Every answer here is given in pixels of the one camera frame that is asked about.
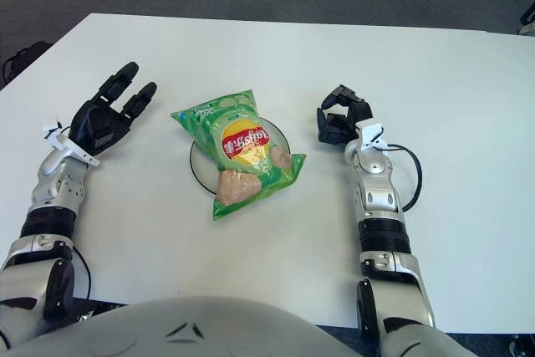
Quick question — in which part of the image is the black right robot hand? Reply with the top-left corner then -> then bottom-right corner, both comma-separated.
316,84 -> 375,145

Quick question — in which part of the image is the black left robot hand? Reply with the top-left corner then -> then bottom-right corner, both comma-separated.
68,62 -> 159,157

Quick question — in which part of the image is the green potato chips bag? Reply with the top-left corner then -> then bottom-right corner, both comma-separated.
170,89 -> 308,222

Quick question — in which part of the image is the white plate with black rim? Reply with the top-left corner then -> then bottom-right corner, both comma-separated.
189,118 -> 292,195

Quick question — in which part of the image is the black backpack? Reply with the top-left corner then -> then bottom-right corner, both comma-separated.
0,41 -> 54,90

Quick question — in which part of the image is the silver robot torso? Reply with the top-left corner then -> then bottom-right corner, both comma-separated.
0,296 -> 477,357

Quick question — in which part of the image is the black office chair base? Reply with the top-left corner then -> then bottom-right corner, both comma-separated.
517,0 -> 535,36

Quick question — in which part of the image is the black chair caster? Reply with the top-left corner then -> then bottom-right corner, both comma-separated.
507,334 -> 535,357

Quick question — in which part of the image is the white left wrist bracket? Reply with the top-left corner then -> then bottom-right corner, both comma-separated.
40,116 -> 101,168

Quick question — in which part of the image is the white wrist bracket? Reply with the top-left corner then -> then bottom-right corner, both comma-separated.
40,116 -> 101,168
354,122 -> 390,153

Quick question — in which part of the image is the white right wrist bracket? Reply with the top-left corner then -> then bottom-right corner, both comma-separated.
354,122 -> 390,153

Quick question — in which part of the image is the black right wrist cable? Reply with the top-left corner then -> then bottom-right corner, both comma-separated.
386,144 -> 423,212

